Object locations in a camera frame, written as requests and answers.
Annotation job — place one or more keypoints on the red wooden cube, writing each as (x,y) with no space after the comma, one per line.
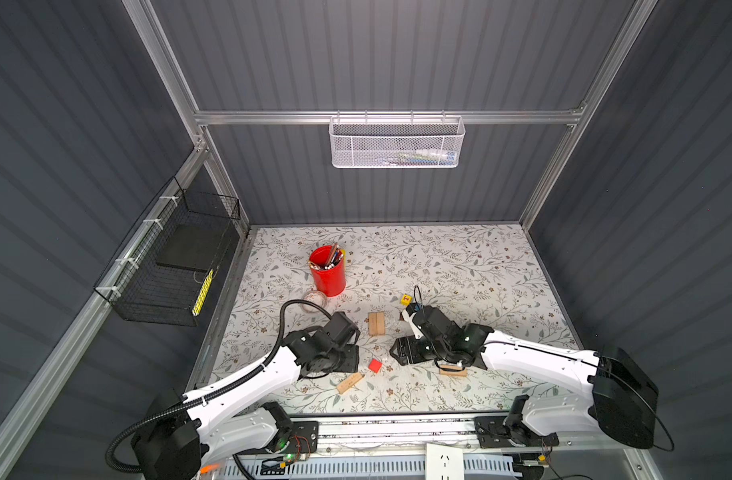
(375,366)

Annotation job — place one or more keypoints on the red pencil cup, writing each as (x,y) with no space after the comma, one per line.
(327,266)

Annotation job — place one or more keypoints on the black wire basket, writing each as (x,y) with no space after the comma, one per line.
(158,280)

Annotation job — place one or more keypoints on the white power socket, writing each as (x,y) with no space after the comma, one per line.
(443,462)

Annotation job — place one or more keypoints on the clear tape roll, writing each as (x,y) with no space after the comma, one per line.
(316,297)

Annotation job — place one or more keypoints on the white wire basket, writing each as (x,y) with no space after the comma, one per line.
(408,142)

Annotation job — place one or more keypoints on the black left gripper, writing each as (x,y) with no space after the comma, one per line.
(352,356)

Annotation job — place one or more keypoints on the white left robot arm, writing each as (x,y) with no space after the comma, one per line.
(232,416)

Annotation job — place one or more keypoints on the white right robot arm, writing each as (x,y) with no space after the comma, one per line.
(605,391)

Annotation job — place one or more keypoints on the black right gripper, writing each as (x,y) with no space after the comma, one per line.
(410,355)

